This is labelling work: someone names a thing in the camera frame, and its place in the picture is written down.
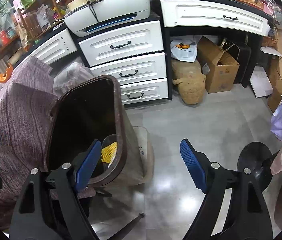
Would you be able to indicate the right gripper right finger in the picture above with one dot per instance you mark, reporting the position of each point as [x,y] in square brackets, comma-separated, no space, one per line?
[247,216]

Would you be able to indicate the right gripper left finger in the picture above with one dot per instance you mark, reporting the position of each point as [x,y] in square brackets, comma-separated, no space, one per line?
[48,206]

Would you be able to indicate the yellow foam net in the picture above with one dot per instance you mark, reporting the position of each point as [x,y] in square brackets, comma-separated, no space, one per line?
[108,153]

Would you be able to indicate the orange peel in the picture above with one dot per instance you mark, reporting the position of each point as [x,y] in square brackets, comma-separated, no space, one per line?
[4,77]

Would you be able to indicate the brown trash bin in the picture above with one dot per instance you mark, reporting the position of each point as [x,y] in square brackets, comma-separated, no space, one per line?
[94,110]

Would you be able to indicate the purple striped tablecloth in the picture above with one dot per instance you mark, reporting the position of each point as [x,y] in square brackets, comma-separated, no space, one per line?
[26,102]

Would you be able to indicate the black stool base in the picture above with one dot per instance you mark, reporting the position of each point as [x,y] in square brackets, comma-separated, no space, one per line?
[256,159]

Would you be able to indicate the red tin canister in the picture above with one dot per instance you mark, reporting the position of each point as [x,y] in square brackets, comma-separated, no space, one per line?
[4,38]

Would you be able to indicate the white left cabinet drawer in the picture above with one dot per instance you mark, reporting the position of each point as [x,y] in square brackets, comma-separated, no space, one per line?
[55,48]

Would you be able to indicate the cardboard box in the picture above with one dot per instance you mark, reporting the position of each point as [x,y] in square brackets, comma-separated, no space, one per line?
[219,67]

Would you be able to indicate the white lower drawer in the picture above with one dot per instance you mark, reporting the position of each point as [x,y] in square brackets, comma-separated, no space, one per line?
[144,91]

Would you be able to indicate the wooden shelf rack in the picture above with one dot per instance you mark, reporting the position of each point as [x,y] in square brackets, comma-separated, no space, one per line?
[36,17]

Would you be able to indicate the white middle drawer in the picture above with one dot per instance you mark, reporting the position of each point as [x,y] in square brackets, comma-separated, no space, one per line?
[134,69]

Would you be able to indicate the white orange-print plastic bag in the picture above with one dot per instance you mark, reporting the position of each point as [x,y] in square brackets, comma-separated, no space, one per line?
[183,50]

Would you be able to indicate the white upper drawer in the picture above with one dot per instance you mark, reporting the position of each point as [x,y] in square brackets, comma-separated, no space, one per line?
[133,40]

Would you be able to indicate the white printer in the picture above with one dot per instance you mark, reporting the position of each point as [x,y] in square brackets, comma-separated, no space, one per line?
[101,14]

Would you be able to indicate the white right desk drawer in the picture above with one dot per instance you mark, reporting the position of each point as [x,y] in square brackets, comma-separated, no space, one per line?
[181,13]

